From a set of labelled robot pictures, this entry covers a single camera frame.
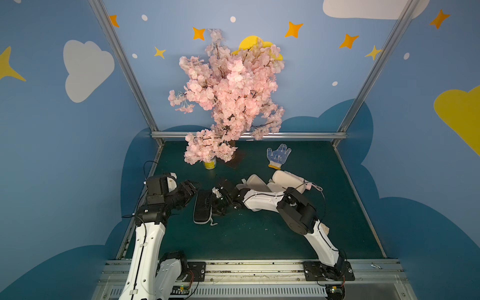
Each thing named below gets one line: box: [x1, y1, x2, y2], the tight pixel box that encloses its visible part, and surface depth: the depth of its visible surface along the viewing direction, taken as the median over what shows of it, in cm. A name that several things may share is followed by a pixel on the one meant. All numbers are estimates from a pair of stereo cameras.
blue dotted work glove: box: [266, 143, 292, 170], surface depth 117 cm
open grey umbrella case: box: [235, 170, 297, 192], surface depth 103 cm
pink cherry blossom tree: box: [168, 29, 285, 165], surface depth 76 cm
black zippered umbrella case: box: [193, 189, 212, 225], surface depth 87 cm
